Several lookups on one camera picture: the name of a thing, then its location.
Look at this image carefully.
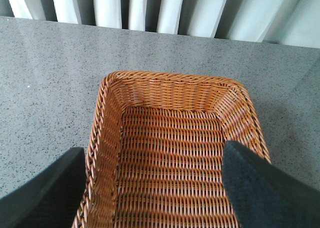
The grey pleated curtain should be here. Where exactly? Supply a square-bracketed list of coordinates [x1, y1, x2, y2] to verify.
[0, 0, 320, 48]

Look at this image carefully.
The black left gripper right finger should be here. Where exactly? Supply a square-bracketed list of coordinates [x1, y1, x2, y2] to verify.
[222, 140, 320, 228]

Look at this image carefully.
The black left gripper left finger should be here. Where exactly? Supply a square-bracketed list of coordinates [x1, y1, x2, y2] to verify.
[0, 147, 86, 228]

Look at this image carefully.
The brown wicker basket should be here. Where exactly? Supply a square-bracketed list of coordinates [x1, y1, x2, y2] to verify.
[73, 71, 270, 228]

